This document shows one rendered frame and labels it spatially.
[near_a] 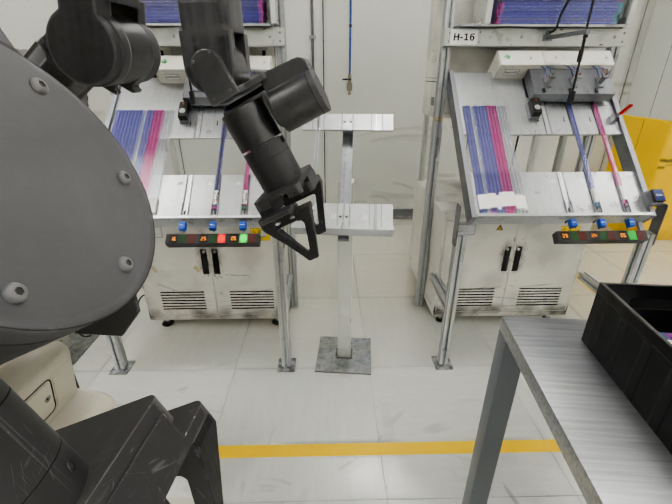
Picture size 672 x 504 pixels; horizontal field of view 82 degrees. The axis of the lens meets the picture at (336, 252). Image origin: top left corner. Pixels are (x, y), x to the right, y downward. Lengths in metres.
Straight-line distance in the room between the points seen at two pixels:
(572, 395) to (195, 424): 0.56
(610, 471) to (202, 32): 0.66
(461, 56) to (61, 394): 1.94
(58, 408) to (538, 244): 1.90
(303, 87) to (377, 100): 2.88
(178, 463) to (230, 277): 1.80
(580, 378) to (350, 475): 0.95
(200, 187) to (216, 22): 1.15
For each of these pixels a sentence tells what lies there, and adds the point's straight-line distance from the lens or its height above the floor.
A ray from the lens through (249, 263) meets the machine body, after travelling 1.91.
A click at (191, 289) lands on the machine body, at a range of 2.05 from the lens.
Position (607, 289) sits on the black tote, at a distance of 0.72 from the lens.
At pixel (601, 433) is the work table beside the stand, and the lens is 0.63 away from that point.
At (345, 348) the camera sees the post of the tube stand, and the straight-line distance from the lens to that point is 1.83.
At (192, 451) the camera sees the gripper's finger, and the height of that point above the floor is 1.06.
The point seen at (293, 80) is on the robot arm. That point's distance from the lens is 0.49.
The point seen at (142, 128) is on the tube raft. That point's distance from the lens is 1.84.
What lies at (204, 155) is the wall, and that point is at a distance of 3.54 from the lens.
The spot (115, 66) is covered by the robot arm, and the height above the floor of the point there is 1.22.
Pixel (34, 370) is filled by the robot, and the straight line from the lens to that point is 0.60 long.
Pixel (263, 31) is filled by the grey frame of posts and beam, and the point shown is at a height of 1.36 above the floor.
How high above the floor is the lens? 1.21
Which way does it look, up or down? 25 degrees down
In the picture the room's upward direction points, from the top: straight up
